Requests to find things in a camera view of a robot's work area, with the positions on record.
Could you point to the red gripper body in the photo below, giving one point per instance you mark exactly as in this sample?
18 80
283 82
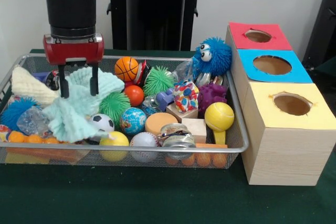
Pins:
73 49

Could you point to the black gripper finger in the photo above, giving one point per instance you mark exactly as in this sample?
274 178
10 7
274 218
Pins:
63 82
94 79

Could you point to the mint green cloth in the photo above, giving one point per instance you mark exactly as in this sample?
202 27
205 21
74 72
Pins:
76 108

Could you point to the cream knitted cloth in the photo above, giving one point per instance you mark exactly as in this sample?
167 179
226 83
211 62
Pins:
29 85

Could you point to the blue spiky monster toy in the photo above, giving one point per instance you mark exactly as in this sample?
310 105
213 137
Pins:
214 56

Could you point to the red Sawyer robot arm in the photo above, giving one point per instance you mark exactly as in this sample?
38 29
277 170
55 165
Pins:
71 3

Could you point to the clear mesh bin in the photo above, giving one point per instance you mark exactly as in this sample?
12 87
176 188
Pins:
147 157

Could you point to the wooden box with three holes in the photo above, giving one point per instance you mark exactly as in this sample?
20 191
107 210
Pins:
286 153

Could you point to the orange basketball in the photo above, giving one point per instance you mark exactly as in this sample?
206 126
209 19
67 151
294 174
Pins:
126 68

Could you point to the black and white soccer ball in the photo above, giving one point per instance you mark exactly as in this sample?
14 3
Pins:
102 123

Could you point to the blue spiky ball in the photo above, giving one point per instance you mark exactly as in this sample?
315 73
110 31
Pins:
18 111

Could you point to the globe print ball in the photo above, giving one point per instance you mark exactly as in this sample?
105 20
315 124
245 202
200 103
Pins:
133 120

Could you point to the plain yellow ball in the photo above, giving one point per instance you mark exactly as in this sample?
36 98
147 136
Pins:
114 140

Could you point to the orange four-stud building block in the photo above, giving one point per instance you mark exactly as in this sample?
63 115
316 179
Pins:
26 138

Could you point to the white baseball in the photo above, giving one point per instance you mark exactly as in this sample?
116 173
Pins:
144 140

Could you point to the purple spiky monster toy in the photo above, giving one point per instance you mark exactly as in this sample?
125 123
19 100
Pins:
212 96

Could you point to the dark green tablecloth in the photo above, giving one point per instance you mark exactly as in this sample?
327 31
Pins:
131 195

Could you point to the side table with green cloth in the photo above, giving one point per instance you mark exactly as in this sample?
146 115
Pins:
328 68

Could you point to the black stand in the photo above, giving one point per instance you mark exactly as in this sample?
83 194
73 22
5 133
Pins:
323 24

